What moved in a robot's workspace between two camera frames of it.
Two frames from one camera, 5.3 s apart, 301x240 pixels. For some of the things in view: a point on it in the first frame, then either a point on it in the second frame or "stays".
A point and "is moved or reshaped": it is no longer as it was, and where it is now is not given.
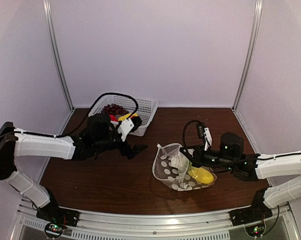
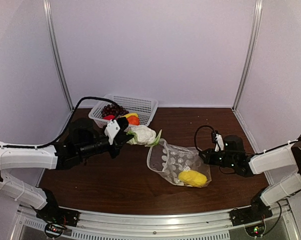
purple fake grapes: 114,109 stays
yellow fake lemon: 201,175 -> 192,177
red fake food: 113,118 stays
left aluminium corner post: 55,53 stays
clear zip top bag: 171,166 is moved or reshaped
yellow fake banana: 125,116 stays
